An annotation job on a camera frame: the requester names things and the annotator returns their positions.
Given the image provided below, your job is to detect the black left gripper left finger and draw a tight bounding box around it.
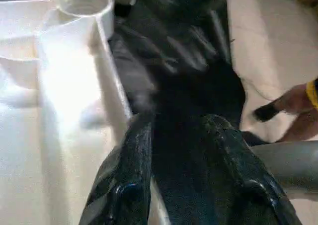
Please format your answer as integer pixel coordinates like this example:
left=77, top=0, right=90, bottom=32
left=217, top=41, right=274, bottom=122
left=79, top=112, right=155, bottom=225

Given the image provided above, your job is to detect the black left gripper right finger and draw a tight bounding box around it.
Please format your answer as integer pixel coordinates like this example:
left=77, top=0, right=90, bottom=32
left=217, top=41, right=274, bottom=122
left=198, top=114, right=299, bottom=225

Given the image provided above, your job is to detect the white plastic table top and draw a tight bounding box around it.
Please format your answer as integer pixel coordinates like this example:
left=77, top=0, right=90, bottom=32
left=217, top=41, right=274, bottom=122
left=0, top=0, right=162, bottom=225

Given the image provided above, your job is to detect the grey rounded robot limb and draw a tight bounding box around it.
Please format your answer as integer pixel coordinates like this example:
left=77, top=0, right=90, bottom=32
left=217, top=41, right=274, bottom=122
left=250, top=140, right=318, bottom=201

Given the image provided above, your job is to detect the black mat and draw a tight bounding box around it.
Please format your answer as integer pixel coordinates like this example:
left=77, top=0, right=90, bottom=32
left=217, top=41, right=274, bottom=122
left=106, top=0, right=251, bottom=225

